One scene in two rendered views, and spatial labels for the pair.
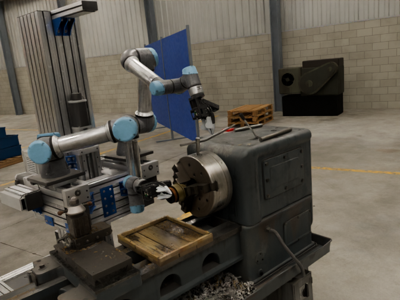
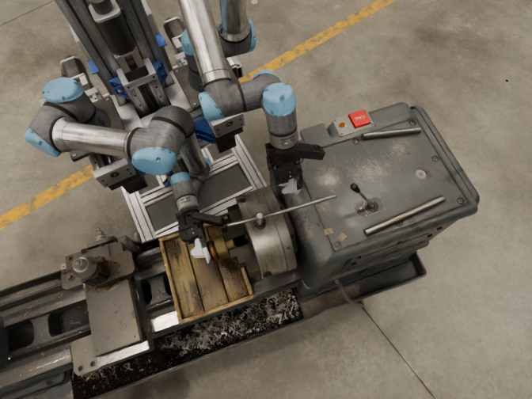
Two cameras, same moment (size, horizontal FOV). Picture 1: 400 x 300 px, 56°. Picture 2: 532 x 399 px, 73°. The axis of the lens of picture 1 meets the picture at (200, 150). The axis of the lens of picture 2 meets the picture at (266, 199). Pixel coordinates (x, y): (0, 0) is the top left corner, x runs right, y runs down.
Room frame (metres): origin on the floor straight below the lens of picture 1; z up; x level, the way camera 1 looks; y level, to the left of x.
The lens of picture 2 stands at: (1.45, -0.17, 2.33)
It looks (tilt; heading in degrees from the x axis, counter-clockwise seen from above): 67 degrees down; 24
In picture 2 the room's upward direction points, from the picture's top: 4 degrees counter-clockwise
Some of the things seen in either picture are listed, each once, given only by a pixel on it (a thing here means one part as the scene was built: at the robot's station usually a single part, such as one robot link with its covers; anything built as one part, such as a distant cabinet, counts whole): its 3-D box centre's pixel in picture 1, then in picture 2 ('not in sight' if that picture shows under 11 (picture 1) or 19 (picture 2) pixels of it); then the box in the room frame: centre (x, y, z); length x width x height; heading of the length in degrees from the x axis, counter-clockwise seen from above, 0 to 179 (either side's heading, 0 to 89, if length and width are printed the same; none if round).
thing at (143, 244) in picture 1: (163, 237); (205, 267); (1.65, 0.21, 0.89); 0.36 x 0.30 x 0.04; 40
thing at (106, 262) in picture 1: (88, 254); (109, 292); (1.43, 0.50, 0.95); 0.43 x 0.17 x 0.05; 40
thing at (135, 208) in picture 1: (136, 200); (190, 195); (1.88, 0.36, 1.00); 0.11 x 0.08 x 0.11; 5
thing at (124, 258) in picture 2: (87, 237); (108, 271); (1.49, 0.52, 0.99); 0.20 x 0.10 x 0.05; 130
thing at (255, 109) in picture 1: (250, 115); not in sight; (9.99, -1.44, 0.22); 1.25 x 0.86 x 0.44; 149
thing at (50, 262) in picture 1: (81, 271); (104, 302); (1.39, 0.53, 0.90); 0.47 x 0.30 x 0.06; 40
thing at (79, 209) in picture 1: (75, 208); (83, 265); (1.48, 0.54, 1.13); 0.08 x 0.08 x 0.03
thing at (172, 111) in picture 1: (166, 90); not in sight; (8.73, 0.62, 1.18); 4.12 x 0.80 x 2.35; 17
